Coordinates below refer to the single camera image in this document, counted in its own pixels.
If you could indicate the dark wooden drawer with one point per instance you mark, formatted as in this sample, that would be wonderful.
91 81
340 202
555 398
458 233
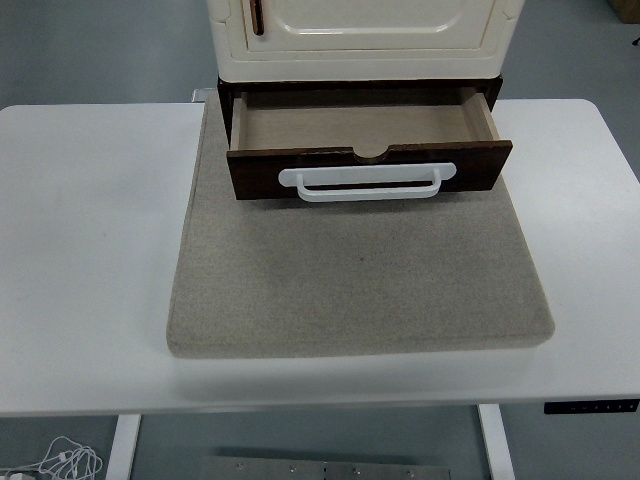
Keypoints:
255 172

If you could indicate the cream plastic cabinet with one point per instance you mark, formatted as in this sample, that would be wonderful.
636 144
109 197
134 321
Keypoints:
350 62

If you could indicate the cream cabinet door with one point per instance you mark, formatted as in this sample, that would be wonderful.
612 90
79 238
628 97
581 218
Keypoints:
375 20

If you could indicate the beige felt mat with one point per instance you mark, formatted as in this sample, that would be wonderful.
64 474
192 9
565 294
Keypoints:
350 275

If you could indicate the grey metal plate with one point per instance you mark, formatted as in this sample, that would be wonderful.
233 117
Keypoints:
325 470

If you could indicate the white table leg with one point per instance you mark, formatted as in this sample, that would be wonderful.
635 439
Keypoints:
497 445
122 450

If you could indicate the black table control panel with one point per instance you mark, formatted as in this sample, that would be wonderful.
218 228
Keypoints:
590 407

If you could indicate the cardboard box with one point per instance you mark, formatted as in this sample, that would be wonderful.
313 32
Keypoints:
627 10

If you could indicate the white charger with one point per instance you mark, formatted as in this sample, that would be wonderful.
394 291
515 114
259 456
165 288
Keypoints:
12 476

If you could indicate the grey metal bracket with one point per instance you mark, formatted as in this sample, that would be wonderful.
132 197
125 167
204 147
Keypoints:
202 94

